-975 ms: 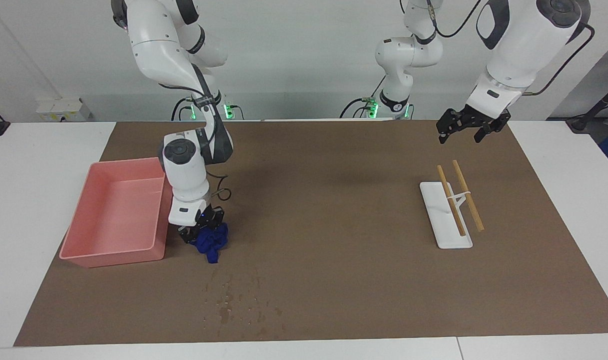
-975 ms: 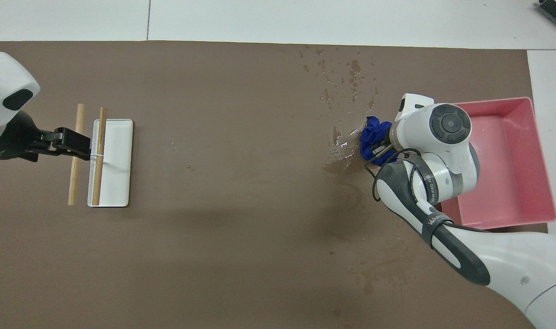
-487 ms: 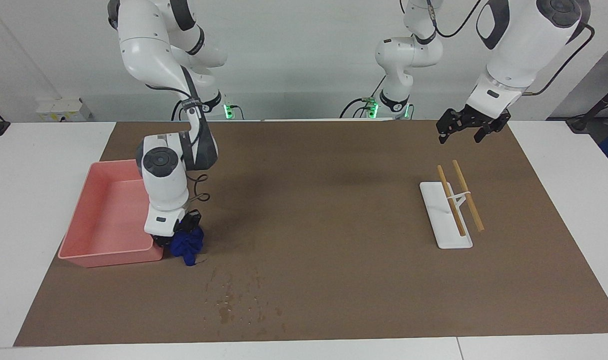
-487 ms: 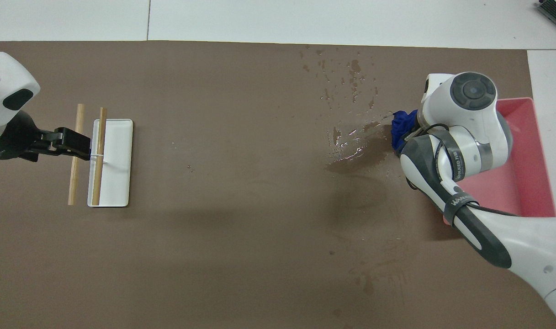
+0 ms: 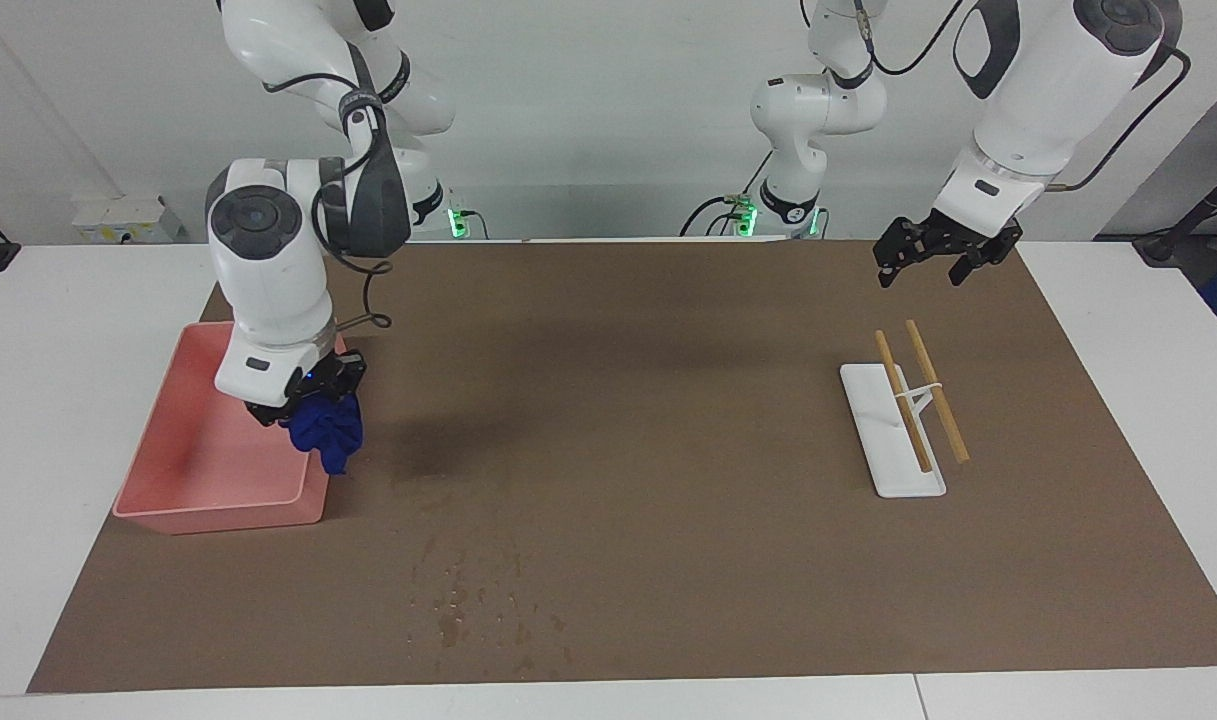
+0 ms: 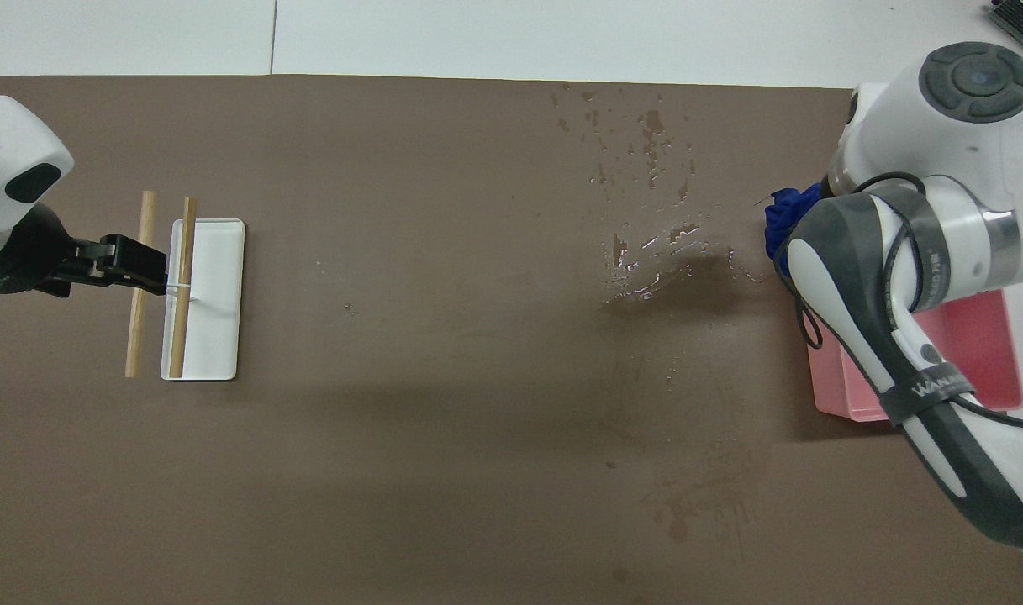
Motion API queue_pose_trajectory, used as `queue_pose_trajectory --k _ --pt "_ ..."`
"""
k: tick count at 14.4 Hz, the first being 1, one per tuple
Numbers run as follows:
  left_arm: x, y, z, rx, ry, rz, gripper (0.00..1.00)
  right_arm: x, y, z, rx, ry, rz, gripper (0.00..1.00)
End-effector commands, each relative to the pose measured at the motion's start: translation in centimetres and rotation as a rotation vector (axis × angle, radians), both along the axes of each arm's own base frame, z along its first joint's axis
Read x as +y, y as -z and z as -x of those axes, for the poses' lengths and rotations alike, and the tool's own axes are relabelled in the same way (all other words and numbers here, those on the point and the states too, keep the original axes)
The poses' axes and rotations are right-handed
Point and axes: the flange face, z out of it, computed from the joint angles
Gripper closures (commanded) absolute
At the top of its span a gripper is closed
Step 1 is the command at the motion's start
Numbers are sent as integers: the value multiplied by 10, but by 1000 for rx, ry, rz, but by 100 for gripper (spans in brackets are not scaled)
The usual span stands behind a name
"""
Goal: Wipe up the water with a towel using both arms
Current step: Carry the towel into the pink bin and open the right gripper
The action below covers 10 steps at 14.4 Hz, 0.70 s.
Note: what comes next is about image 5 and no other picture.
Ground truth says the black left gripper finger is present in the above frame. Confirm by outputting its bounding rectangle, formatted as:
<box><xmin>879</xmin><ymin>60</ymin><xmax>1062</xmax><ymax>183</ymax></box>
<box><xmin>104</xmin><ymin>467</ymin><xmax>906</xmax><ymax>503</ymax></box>
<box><xmin>949</xmin><ymin>224</ymin><xmax>1025</xmax><ymax>290</ymax></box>
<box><xmin>874</xmin><ymin>217</ymin><xmax>927</xmax><ymax>290</ymax></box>

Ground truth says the blue towel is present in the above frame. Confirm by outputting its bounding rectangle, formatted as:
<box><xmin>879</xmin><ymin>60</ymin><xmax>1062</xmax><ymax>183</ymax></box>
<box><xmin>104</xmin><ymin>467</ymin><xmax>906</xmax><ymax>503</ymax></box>
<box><xmin>280</xmin><ymin>393</ymin><xmax>365</xmax><ymax>476</ymax></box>

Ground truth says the pink plastic bin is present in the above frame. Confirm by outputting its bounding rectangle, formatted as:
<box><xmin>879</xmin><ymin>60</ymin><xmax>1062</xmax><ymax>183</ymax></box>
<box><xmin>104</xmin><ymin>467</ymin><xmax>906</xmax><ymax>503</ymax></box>
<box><xmin>111</xmin><ymin>320</ymin><xmax>351</xmax><ymax>536</ymax></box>

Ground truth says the wooden rack rod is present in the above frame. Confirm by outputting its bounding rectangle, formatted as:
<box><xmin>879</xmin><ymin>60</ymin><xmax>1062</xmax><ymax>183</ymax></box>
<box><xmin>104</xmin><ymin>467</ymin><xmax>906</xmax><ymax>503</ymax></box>
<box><xmin>874</xmin><ymin>330</ymin><xmax>934</xmax><ymax>474</ymax></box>
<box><xmin>904</xmin><ymin>319</ymin><xmax>971</xmax><ymax>464</ymax></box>

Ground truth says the black floor stand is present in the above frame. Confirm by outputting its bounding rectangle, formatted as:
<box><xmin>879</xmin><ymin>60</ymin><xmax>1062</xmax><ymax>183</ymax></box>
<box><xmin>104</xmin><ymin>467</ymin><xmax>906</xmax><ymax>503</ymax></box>
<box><xmin>1133</xmin><ymin>160</ymin><xmax>1217</xmax><ymax>266</ymax></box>

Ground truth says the white socket box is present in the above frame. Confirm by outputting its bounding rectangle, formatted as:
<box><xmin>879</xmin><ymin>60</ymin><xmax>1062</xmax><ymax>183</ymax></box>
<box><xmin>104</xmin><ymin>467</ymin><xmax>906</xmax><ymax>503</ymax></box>
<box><xmin>72</xmin><ymin>194</ymin><xmax>185</xmax><ymax>244</ymax></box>

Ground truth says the brown table mat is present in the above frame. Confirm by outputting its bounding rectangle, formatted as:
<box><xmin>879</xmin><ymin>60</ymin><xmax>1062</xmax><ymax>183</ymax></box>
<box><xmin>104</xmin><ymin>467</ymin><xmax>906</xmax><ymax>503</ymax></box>
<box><xmin>26</xmin><ymin>238</ymin><xmax>1217</xmax><ymax>694</ymax></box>

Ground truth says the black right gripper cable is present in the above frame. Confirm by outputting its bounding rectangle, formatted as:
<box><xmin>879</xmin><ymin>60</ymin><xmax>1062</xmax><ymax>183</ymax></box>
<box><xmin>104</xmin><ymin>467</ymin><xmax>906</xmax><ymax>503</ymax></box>
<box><xmin>313</xmin><ymin>170</ymin><xmax>394</xmax><ymax>333</ymax></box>

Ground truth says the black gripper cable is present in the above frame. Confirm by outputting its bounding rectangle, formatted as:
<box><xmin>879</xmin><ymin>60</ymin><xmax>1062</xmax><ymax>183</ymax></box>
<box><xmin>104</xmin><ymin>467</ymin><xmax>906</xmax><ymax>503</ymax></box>
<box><xmin>1043</xmin><ymin>45</ymin><xmax>1193</xmax><ymax>193</ymax></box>
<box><xmin>313</xmin><ymin>170</ymin><xmax>394</xmax><ymax>333</ymax></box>

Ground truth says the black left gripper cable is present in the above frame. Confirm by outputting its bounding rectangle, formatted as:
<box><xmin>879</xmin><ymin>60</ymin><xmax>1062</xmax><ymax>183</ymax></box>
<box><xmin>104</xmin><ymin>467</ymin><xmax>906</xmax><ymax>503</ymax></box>
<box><xmin>1043</xmin><ymin>45</ymin><xmax>1193</xmax><ymax>193</ymax></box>

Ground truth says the black arm base cable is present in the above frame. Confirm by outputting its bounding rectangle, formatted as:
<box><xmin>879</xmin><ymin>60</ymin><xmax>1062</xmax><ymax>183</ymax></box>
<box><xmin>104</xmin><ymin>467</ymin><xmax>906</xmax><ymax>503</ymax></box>
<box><xmin>680</xmin><ymin>148</ymin><xmax>774</xmax><ymax>238</ymax></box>

